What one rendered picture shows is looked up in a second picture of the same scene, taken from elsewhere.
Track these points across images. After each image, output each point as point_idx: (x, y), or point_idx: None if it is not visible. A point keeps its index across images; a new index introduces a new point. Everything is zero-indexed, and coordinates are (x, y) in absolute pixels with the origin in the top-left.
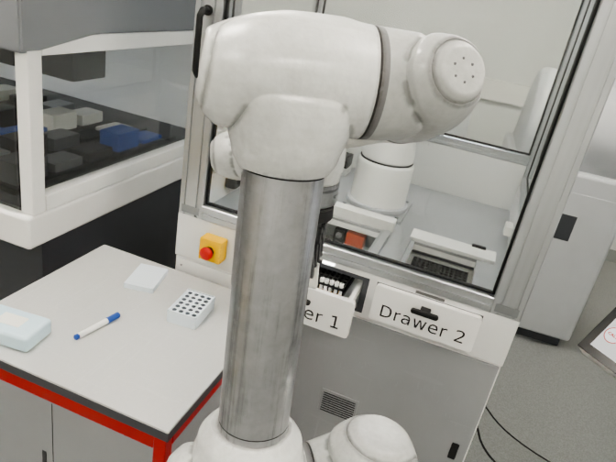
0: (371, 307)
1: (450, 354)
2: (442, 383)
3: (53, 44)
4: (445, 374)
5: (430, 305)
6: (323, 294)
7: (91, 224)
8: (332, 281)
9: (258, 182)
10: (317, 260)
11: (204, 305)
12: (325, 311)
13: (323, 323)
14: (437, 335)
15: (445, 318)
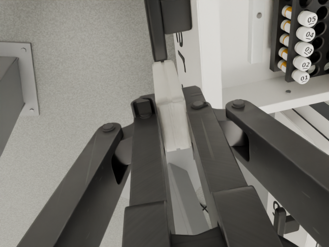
0: (289, 121)
1: (266, 203)
2: (244, 171)
3: None
4: (250, 181)
5: (303, 233)
6: (201, 86)
7: None
8: (301, 53)
9: None
10: (191, 145)
11: None
12: (189, 82)
13: (180, 68)
14: (272, 209)
15: (291, 239)
